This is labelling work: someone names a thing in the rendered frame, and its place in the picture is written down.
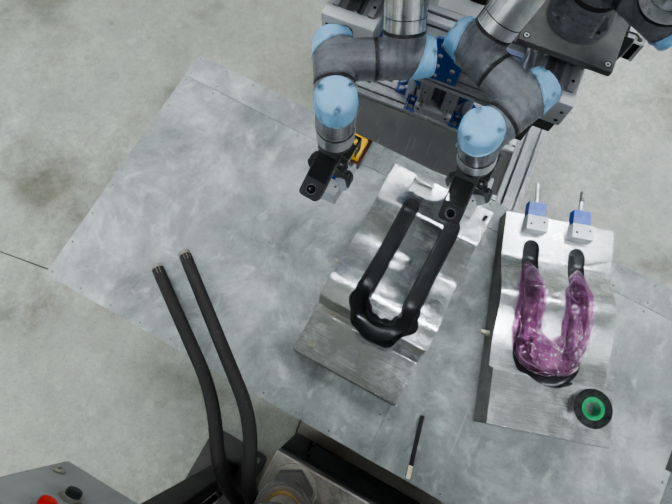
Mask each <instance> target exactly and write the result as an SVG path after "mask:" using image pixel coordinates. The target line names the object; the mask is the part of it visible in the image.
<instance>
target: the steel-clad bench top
mask: <svg viewBox="0 0 672 504"><path fill-rule="evenodd" d="M314 120H315V116H314V111H312V110H310V109H308V108H306V107H304V106H302V105H300V104H298V103H296V102H294V101H292V100H290V99H288V98H286V97H284V96H282V95H280V94H278V93H276V92H274V91H272V90H270V89H268V88H266V87H264V86H262V85H260V84H258V83H256V82H254V81H252V80H250V79H248V78H246V77H244V76H242V75H240V74H238V73H236V72H234V71H232V70H230V69H228V68H226V67H224V66H222V65H220V64H218V63H216V62H214V61H212V60H210V59H208V58H206V57H204V56H202V55H200V54H199V56H198V57H197V58H196V60H195V61H194V63H193V64H192V66H191V67H190V68H189V70H188V71H187V73H186V74H185V75H184V77H183V78H182V80H181V81H180V83H179V84H178V85H177V87H176V88H175V90H174V91H173V93H172V94H171V95H170V97H169V98H168V100H167V101H166V103H165V104H164V105H163V107H162V108H161V110H160V111H159V113H158V114H157V115H156V117H155V118H154V120H153V121H152V122H151V124H150V125H149V127H148V128H147V130H146V131H145V132H144V134H143V135H142V137H141V138H140V140H139V141H138V142H137V144H136V145H135V147H134V148H133V150H132V151H131V152H130V154H129V155H128V157H127V158H126V160H125V161H124V162H123V164H122V165H121V167H120V168H119V170H118V171H117V172H116V174H115V175H114V177H113V178H112V179H111V181H110V182H109V184H108V185H107V187H106V188H105V189H104V191H103V192H102V194H101V195H100V197H99V198H98V199H97V201H96V202H95V204H94V205H93V207H92V208H91V209H90V211H89V212H88V214H87V215H86V217H85V218H84V219H83V221H82V222H81V224H80V225H79V227H78V228H77V229H76V231H75V232H74V234H73V235H72V236H71V238H70V239H69V241H68V242H67V244H66V245H65V246H64V248H63V249H62V251H61V252H60V254H59V255H58V256H57V258H56V259H55V261H54V262H53V264H52V265H51V266H50V268H49V269H48V271H47V272H46V274H47V275H49V276H50V277H52V278H54V279H56V280H57V281H59V282H61V283H63V284H64V285H66V286H68V287H70V288H71V289H73V290H75V291H76V292H78V293H80V294H82V295H83V296H85V297H87V298H89V299H90V300H92V301H94V302H96V303H97V304H99V305H101V306H103V307H104V308H106V309H108V310H110V311H111V312H113V313H115V314H116V315H118V316H120V317H122V318H123V319H125V320H127V321H129V322H130V323H132V324H134V325H136V326H137V327H139V328H141V329H143V330H144V331H146V332H148V333H150V334H151V335H153V336H155V337H157V338H158V339H160V340H162V341H163V342H165V343H167V344H169V345H170V346H172V347H174V348H176V349H177V350H179V351H181V352H183V353H184V354H186V355H188V353H187V351H186V349H185V347H184V344H183V342H182V340H181V337H180V335H179V333H178V330H177V328H176V326H175V324H174V321H173V319H172V317H171V314H170V312H169V310H168V308H167V305H166V303H165V301H164V298H163V296H162V294H161V291H160V289H159V287H158V285H157V282H156V280H155V278H154V275H153V273H152V271H151V268H150V267H151V265H153V264H154V263H157V262H160V263H162V264H163V266H164V269H165V271H166V273H167V275H168V278H169V280H170V282H171V284H172V286H173V289H174V291H175V293H176V295H177V298H178V300H179V302H180V304H181V307H182V309H183V311H184V313H185V316H186V318H187V320H188V322H189V324H190V327H191V329H192V331H193V333H194V336H195V338H196V340H197V342H198V345H199V347H200V349H201V351H202V354H203V356H204V358H205V360H206V363H207V365H208V367H209V368H210V369H212V370H214V371H216V372H217V373H219V374H221V375H223V376H224V377H226V378H227V376H226V373H225V371H224V368H223V366H222V363H221V361H220V358H219V356H218V353H217V351H216V348H215V346H214V343H213V341H212V338H211V336H210V333H209V331H208V328H207V326H206V323H205V321H204V318H203V316H202V313H201V311H200V308H199V306H198V303H197V301H196V298H195V296H194V293H193V291H192V288H191V286H190V283H189V281H188V278H187V276H186V273H185V271H184V268H183V266H182V263H181V261H180V258H179V256H178V253H179V252H180V251H181V250H183V249H189V250H190V252H191V254H192V257H193V259H194V262H195V264H196V267H197V269H198V271H199V274H200V276H201V279H202V281H203V283H204V286H205V288H206V291H207V293H208V296H209V298H210V300H211V303H212V305H213V308H214V310H215V312H216V315H217V317H218V320H219V322H220V325H221V327H222V329H223V332H224V334H225V337H226V339H227V341H228V344H229V346H230V349H231V351H232V354H233V356H234V358H235V361H236V363H237V366H238V368H239V370H240V373H241V375H242V378H243V380H244V383H245V385H246V388H247V390H249V391H250V392H252V393H254V394H256V395H257V396H259V397H261V398H263V399H264V400H266V401H268V402H270V403H271V404H273V405H275V406H277V407H278V408H280V409H282V410H284V411H285V412H287V413H289V414H290V415H292V416H294V417H296V418H297V419H299V420H301V421H303V422H304V423H306V424H308V425H310V426H311V427H313V428H315V429H317V430H318V431H320V432H322V433H324V434H325V435H327V436H329V437H331V438H332V439H334V440H336V441H337V442H339V443H341V444H343V445H344V446H346V447H348V448H350V449H351V450H353V451H355V452H357V453H358V454H360V455H362V456H364V457H365V458H367V459H369V460H371V461H372V462H374V463H376V464H378V465H379V466H381V467H383V468H384V469H386V470H388V471H390V472H391V473H393V474H395V475H397V476H398V477H400V478H402V479H404V480H405V481H407V482H409V483H411V484H412V485H414V486H416V487H418V488H419V489H421V490H423V491H424V492H426V493H428V494H430V495H431V496H433V497H435V498H437V499H438V500H440V501H442V502H444V503H445V504H672V473H671V472H669V471H667V470H665V468H666V465H667V462H668V460H669V457H670V454H671V451H672V290H671V289H669V288H667V287H665V286H663V285H661V284H659V283H657V282H655V281H653V280H651V279H649V278H647V277H645V276H643V275H641V274H639V273H637V272H635V271H633V270H631V269H629V268H627V267H625V266H623V265H621V264H619V263H617V262H615V261H613V260H612V263H611V283H612V288H613V293H614V297H615V302H616V311H617V315H616V325H615V331H614V336H613V341H612V346H611V351H610V356H609V361H608V368H607V379H606V389H607V390H610V391H613V392H614V401H613V415H612V430H611V444H610V449H607V448H601V447H596V446H590V445H585V444H580V443H575V442H570V441H565V440H561V439H556V438H551V437H546V436H541V435H537V434H532V433H527V432H522V431H518V430H513V429H508V428H503V427H498V426H494V425H489V424H484V423H479V422H474V421H473V420H474V413H475V405H476V397H477V390H478V382H479V375H480V367H481V359H482V352H483V344H484V337H485V335H483V334H480V330H481V329H483V330H485V329H486V321H487V314H488V306H489V298H490V291H491V283H492V276H493V268H494V260H495V253H496V245H497V238H498V230H499V222H500V218H501V217H502V216H503V215H504V213H505V212H506V211H509V212H514V213H517V212H515V211H513V210H511V209H509V208H507V207H505V206H503V205H501V204H499V203H497V202H495V201H492V200H490V201H489V202H488V203H487V204H484V205H479V206H481V207H483V208H485V209H487V210H489V211H491V212H493V214H492V216H491V219H490V221H489V223H488V225H487V227H486V229H485V231H484V233H483V235H482V237H481V239H480V241H479V243H478V245H477V246H476V248H475V250H474V252H473V254H472V256H471V258H470V260H469V262H468V264H467V266H466V268H465V270H464V272H463V274H462V276H461V278H460V280H459V282H458V284H457V286H456V288H455V290H454V293H453V295H452V297H451V300H450V302H449V304H448V307H447V309H446V312H445V314H444V316H443V319H442V321H441V323H440V326H439V328H438V330H437V332H436V334H435V336H434V338H433V340H432V342H431V344H430V346H429V348H428V350H427V352H426V353H424V354H423V355H422V356H421V357H420V359H419V360H418V362H417V364H416V366H415V368H414V370H413V372H412V374H411V376H410V378H409V380H408V382H407V384H406V386H405V388H404V390H403V392H402V394H401V396H400V398H399V400H398V402H397V404H396V406H393V405H391V404H389V403H387V402H385V401H383V400H382V399H380V398H378V397H376V396H375V395H373V394H371V393H369V392H367V391H366V390H364V389H362V388H360V387H358V386H357V385H355V384H353V383H351V382H349V381H348V380H346V379H344V378H342V377H341V376H339V375H337V374H335V373H333V372H332V371H330V370H328V369H326V368H324V367H323V366H321V365H319V364H317V363H315V362H314V361H312V360H310V359H308V358H307V357H305V356H303V355H301V354H299V353H298V352H296V351H295V350H294V349H293V348H294V346H295V344H296V342H297V341H298V339H299V337H300V335H301V333H302V332H303V330H304V328H305V326H306V324H307V323H308V321H309V319H310V317H311V316H312V314H313V312H314V310H315V308H316V306H317V304H318V302H319V297H320V293H321V291H322V289H323V287H324V285H325V283H326V282H327V280H328V278H329V276H330V275H331V273H332V271H333V270H334V268H335V266H336V265H337V264H336V263H334V262H333V260H334V259H335V258H337V259H339V260H340V259H341V257H342V255H343V254H344V252H345V251H346V249H347V248H348V246H349V245H350V243H351V241H352V240H353V238H354V237H355V235H356V233H357V231H358V230H359V228H360V226H361V224H362V222H363V221H364V219H365V217H366V215H367V213H368V212H369V210H370V208H371V206H372V204H373V203H374V201H375V199H376V197H377V195H378V193H379V192H380V190H381V188H382V186H383V184H384V183H385V181H386V179H387V177H388V175H389V174H390V172H391V170H392V168H393V167H394V165H395V164H397V165H399V166H401V167H403V168H405V169H407V170H409V171H411V172H413V173H415V174H417V177H418V178H420V179H422V180H424V181H426V182H428V183H430V184H432V185H434V184H437V185H439V186H441V187H443V188H445V189H447V190H448V189H449V188H448V187H447V186H446V183H445V179H446V177H444V176H442V175H440V174H438V173H436V172H434V171H432V170H430V169H428V168H426V167H424V166H422V165H420V164H418V163H416V162H414V161H412V160H410V159H408V158H406V157H404V156H402V155H400V154H398V153H396V152H395V153H394V151H392V150H390V149H388V148H386V147H384V146H382V145H380V144H378V143H376V142H374V141H373V145H372V146H371V148H370V150H369V152H368V153H367V155H366V157H365V159H364V160H363V162H362V164H361V166H360V167H359V169H357V168H356V170H355V172H354V174H353V176H354V178H353V181H352V183H351V185H350V186H349V188H348V190H346V191H342V193H341V195H340V196H339V198H338V200H337V201H336V203H335V205H333V204H331V203H330V202H328V201H326V200H324V199H322V198H321V199H320V200H318V201H312V200H310V199H308V198H307V197H305V196H303V195H301V194H300V192H299V189H300V187H301V185H302V183H303V181H304V178H305V176H306V174H307V172H308V170H309V168H310V167H309V165H308V159H309V157H310V155H311V154H312V153H314V152H315V151H318V150H319V148H318V143H317V139H316V129H315V121H314ZM393 154H394V155H393ZM389 161H390V162H389ZM385 168H386V169H385ZM384 170H385V171H384ZM420 415H422V416H424V421H423V425H422V429H421V434H420V438H419V443H418V447H417V451H416V456H415V460H414V465H413V469H412V474H411V478H410V479H407V478H406V475H407V470H408V466H409V462H410V457H411V453H412V449H413V444H414V440H415V435H416V431H417V427H418V422H419V418H420Z"/></svg>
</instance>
